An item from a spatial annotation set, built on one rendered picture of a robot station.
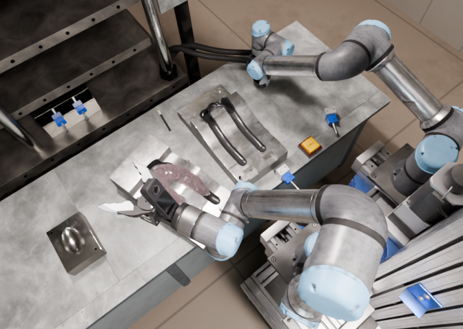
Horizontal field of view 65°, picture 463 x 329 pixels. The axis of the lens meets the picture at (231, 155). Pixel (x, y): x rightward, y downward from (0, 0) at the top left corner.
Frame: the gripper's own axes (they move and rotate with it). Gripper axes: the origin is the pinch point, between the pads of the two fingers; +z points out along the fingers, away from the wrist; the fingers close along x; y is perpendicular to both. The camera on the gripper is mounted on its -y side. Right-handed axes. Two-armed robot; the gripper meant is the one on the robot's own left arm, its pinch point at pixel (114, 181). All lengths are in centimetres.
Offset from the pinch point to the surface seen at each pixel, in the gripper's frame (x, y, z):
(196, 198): 29, 55, -4
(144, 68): 85, 56, 60
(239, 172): 46, 51, -16
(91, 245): -6, 60, 24
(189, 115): 64, 51, 19
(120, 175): 22, 52, 29
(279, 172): 55, 53, -30
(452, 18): 270, 89, -93
